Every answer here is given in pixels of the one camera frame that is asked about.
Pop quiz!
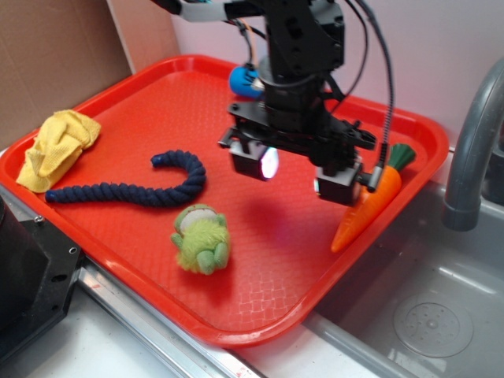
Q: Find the grey toy sink basin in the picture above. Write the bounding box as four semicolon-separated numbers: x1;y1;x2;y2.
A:
306;183;503;377

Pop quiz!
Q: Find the yellow crumpled cloth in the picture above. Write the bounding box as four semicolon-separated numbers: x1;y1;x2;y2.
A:
17;109;101;194

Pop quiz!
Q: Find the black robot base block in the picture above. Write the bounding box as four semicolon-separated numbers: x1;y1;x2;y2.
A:
1;201;83;364

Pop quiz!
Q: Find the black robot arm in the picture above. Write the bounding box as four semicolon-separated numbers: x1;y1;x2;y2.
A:
159;1;376;206

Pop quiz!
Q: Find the black braided cable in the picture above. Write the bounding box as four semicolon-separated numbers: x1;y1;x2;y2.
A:
346;0;396;194

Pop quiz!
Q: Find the dark blue rope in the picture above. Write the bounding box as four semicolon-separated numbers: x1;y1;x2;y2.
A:
44;149;207;209

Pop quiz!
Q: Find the orange toy carrot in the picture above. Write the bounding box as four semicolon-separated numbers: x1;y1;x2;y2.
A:
331;143;417;253

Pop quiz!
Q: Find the red plastic tray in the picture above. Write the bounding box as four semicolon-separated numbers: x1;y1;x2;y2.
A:
1;56;449;349

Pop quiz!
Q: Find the green plush frog toy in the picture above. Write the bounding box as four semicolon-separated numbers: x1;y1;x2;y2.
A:
170;204;231;276

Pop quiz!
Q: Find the grey toy faucet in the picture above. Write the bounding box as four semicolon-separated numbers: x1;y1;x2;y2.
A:
442;59;503;232

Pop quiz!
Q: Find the blue toy bottle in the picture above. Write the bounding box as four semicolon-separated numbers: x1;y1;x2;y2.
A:
228;65;264;99

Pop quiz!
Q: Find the brown cardboard panel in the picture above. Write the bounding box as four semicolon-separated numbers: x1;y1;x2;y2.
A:
1;1;180;148

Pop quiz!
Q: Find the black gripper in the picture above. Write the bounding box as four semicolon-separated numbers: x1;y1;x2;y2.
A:
219;75;376;206

